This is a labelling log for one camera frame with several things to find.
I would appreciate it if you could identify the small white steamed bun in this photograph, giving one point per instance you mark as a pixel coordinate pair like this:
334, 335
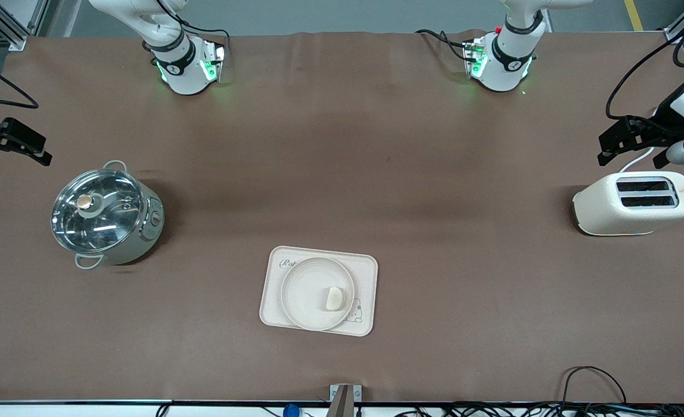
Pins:
334, 299

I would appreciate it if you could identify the beige rabbit print tray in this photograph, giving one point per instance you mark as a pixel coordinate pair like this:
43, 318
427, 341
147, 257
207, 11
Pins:
272, 301

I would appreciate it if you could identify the white two-slot toaster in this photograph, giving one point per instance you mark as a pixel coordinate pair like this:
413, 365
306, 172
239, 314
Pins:
608, 208

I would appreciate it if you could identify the grey metal camera bracket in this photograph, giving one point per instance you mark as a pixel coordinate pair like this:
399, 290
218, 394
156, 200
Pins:
344, 399

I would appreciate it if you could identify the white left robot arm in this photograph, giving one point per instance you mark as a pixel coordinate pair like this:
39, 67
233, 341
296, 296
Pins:
507, 58

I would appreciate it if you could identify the brown table cover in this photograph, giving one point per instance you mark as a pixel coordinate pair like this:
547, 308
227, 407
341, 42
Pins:
434, 174

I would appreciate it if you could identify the round beige plate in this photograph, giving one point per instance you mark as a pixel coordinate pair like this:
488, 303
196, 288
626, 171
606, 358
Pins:
307, 295

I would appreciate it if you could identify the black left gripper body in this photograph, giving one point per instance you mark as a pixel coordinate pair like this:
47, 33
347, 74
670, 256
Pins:
659, 128

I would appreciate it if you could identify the blue round knob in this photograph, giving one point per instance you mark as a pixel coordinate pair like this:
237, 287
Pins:
291, 411

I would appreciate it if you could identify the grey electric cooking pot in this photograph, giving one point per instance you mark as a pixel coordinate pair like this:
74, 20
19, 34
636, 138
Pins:
145, 231

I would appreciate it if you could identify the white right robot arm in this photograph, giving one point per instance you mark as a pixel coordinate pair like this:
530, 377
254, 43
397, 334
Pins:
179, 63

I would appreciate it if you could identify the glass pot lid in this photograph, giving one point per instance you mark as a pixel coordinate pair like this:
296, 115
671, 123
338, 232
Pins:
95, 211

